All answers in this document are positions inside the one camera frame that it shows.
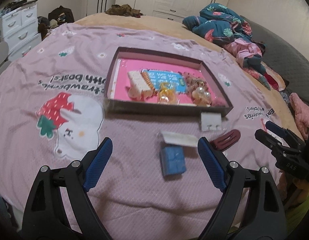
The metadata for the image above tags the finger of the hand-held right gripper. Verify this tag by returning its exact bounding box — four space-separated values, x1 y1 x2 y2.
255 129 286 155
266 121 305 147

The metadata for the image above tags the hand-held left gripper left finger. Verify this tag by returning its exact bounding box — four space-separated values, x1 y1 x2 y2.
22 137 113 240

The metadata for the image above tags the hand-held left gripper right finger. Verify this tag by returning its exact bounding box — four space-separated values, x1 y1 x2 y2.
198 137 287 240

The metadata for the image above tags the small blue box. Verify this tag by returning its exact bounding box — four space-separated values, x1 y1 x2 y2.
160 146 187 176

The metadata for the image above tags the pearl hair tie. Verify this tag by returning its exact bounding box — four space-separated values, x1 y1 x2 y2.
192 87 212 105

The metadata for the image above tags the brown cardboard box tray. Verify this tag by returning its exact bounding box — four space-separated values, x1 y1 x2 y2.
104 46 234 117

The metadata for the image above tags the yellow hair ties bag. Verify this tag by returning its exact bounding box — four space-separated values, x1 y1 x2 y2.
157 81 180 104

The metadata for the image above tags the white hair claw clip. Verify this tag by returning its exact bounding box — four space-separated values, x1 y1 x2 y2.
126 70 152 99

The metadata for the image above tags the tan spiral hair clip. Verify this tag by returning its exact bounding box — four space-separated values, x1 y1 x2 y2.
141 71 157 97

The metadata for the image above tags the maroon hair clip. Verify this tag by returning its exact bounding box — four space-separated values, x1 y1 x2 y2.
210 129 241 152

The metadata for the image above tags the pink plush cloth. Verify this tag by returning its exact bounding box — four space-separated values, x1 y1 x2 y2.
289 92 309 140

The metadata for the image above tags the clear plastic packet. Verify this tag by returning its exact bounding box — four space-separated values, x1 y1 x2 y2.
161 131 197 147

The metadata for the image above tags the white earring card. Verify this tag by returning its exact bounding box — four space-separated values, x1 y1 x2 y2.
201 112 222 132

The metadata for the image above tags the yellow-green cloth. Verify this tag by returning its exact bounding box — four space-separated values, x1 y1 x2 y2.
286 195 309 233

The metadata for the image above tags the red patterned cloth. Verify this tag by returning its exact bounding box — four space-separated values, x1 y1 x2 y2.
261 66 289 92

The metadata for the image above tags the pink printed blanket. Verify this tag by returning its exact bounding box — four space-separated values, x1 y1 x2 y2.
0 23 305 233

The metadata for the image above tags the grey padded headboard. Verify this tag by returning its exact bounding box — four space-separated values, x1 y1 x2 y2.
241 16 309 105

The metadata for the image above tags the pink floral garment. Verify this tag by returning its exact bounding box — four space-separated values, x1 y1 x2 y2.
223 38 264 67

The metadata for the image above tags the dark floral duvet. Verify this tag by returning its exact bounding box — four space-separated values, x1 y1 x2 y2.
183 3 271 90

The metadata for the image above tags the grey chair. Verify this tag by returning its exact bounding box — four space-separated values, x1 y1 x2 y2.
0 41 11 75

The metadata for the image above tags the clothes pile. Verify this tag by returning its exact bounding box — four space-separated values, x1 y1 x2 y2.
37 16 57 40

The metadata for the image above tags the dark bag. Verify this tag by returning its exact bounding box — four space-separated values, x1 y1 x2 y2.
48 5 75 24

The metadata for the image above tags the white drawer cabinet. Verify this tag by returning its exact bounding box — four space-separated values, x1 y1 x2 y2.
1 0 42 62

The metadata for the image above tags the olive clothes heap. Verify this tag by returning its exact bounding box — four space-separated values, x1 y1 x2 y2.
105 4 142 18

